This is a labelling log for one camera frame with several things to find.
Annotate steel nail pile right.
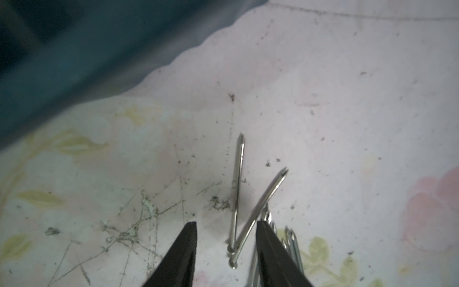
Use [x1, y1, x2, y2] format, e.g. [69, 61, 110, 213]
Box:
[245, 204, 273, 287]

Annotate steel nail pile left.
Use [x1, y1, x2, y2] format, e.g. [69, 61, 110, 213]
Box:
[227, 133, 246, 255]

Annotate steel nail pile middle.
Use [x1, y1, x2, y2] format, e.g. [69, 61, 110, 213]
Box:
[228, 167, 289, 270]

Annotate steel nail pile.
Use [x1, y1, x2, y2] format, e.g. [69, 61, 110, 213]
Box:
[277, 228, 292, 258]
[286, 228, 305, 275]
[227, 133, 246, 255]
[228, 167, 289, 270]
[245, 204, 273, 287]

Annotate steel nail pile outer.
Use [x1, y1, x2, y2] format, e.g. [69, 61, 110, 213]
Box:
[286, 228, 305, 275]

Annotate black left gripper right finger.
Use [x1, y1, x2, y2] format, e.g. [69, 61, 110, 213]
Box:
[256, 221, 312, 287]

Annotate steel nail pile lower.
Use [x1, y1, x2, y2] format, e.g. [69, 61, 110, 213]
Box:
[277, 228, 292, 258]

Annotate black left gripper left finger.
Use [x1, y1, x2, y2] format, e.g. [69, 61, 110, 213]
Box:
[142, 221, 197, 287]

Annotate teal plastic storage box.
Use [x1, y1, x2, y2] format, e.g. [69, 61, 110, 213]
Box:
[1, 1, 262, 148]

